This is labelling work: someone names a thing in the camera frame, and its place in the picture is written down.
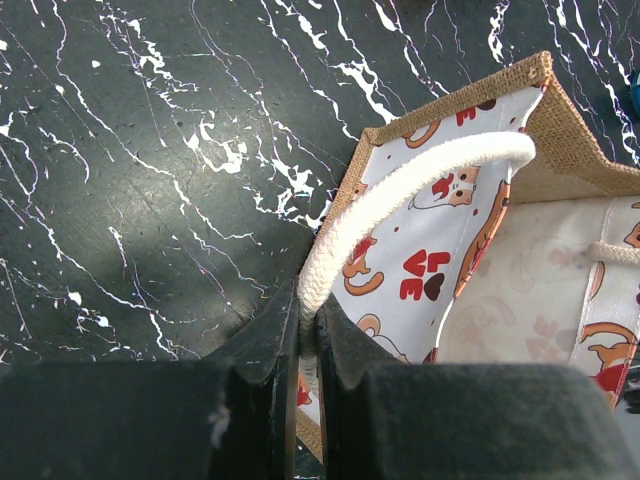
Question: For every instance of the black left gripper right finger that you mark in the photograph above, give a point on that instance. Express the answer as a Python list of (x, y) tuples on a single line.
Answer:
[(384, 419)]

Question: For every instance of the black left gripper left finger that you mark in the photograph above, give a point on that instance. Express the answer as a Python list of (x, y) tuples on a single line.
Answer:
[(229, 415)]

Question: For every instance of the patterned canvas tote bag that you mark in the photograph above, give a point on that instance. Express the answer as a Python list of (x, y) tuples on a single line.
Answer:
[(486, 227)]

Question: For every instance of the blue lidded jar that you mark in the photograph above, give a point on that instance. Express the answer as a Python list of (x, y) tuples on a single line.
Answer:
[(634, 91)]

